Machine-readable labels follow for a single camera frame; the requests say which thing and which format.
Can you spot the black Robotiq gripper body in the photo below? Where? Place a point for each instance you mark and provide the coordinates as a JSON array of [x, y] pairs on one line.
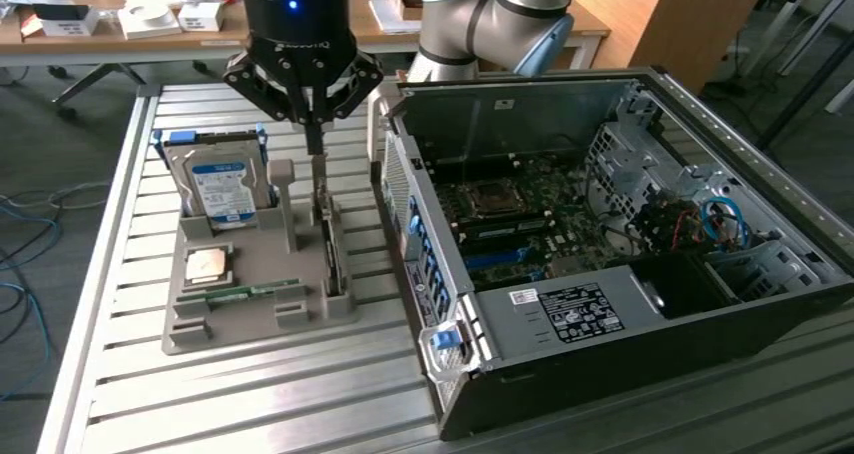
[[294, 19]]

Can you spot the black low-profile graphics card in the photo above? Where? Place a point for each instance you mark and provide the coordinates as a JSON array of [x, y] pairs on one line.
[[334, 254]]

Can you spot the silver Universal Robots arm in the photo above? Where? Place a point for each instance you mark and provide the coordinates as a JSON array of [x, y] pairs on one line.
[[494, 24]]

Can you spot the wooden office desk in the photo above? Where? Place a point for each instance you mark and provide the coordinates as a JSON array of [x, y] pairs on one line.
[[100, 44], [390, 40]]

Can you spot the small white labelled box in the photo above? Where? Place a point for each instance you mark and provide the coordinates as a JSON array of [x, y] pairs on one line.
[[200, 19]]

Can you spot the white paper booklet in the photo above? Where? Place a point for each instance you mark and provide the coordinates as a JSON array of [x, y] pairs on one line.
[[394, 19]]

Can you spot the white tape roll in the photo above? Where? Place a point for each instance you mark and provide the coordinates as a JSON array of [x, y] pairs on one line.
[[159, 19]]

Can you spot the hard disk in blue caddy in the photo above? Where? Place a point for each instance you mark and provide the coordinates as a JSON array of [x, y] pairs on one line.
[[221, 184]]

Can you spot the flat white box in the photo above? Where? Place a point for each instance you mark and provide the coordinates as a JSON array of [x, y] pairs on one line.
[[150, 32]]

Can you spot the black wheeled stand base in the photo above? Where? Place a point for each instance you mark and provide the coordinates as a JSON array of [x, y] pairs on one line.
[[66, 110]]

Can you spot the white labelled cardboard box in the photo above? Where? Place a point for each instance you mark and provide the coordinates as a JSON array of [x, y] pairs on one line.
[[67, 28]]

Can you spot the grey plastic parts rack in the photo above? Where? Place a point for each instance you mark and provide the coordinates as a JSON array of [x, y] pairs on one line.
[[267, 264]]

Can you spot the silver CPU chip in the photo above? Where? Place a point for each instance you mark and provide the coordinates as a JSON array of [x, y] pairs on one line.
[[206, 264]]

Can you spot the installed dark RAM stick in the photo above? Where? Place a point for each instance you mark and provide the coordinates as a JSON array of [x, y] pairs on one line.
[[507, 226]]

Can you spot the green loose RAM stick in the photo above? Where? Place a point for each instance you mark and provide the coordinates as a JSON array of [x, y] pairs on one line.
[[247, 291]]

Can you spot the blue expansion slot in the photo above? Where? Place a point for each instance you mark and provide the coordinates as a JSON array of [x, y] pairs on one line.
[[497, 260]]

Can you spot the perforated metal drive cage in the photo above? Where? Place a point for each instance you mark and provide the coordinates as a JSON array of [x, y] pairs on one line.
[[621, 174]]

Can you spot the green motherboard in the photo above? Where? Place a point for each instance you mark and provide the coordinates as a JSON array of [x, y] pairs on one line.
[[574, 239]]

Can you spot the blue case side latch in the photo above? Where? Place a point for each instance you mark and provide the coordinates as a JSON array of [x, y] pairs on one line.
[[445, 338]]

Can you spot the grey power supply unit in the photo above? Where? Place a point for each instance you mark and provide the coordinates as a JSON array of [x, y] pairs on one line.
[[527, 319]]

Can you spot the wooden cabinet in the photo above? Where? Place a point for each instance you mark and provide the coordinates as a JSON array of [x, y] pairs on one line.
[[701, 24]]

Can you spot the black open PC case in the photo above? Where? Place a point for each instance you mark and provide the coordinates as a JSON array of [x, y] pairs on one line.
[[601, 374]]

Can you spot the grey metal disk bay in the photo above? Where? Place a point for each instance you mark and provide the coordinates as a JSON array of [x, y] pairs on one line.
[[768, 274]]

